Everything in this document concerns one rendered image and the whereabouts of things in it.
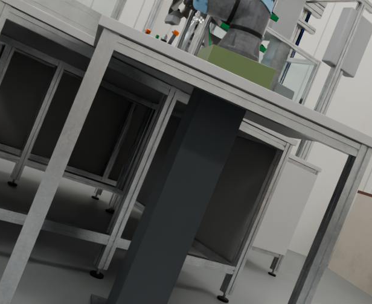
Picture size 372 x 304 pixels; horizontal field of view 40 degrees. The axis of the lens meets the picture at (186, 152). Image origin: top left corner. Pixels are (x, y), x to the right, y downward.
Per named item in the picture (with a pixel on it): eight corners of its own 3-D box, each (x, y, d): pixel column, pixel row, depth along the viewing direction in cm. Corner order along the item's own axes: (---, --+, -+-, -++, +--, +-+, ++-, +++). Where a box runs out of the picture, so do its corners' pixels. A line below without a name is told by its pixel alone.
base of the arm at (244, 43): (262, 66, 165) (273, 37, 164) (220, 49, 162) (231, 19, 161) (249, 67, 179) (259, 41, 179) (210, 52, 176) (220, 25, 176)
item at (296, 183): (277, 277, 371) (322, 168, 370) (157, 247, 307) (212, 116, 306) (222, 243, 426) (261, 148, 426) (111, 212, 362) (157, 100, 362)
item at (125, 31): (382, 152, 151) (386, 143, 151) (98, 23, 131) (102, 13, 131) (288, 137, 220) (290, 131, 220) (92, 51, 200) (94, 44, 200)
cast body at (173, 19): (179, 25, 223) (185, 11, 223) (171, 21, 220) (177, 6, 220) (169, 25, 230) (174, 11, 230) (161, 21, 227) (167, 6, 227)
